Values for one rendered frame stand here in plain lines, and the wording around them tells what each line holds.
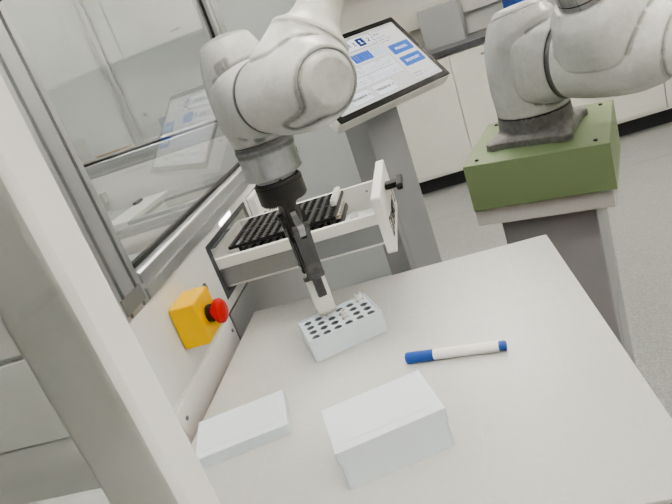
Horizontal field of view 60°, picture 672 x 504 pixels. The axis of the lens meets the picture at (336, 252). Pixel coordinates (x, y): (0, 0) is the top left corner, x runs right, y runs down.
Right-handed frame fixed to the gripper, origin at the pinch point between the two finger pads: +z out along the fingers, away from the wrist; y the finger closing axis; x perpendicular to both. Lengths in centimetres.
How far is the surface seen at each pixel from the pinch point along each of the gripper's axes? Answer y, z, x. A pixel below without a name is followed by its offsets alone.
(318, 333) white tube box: -5.1, 4.2, 3.1
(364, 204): 33.7, -1.2, -20.1
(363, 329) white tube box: -7.1, 5.7, -3.5
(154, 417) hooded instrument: -52, -18, 19
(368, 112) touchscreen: 89, -12, -44
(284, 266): 16.7, -0.8, 2.6
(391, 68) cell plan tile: 103, -21, -61
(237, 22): 188, -55, -30
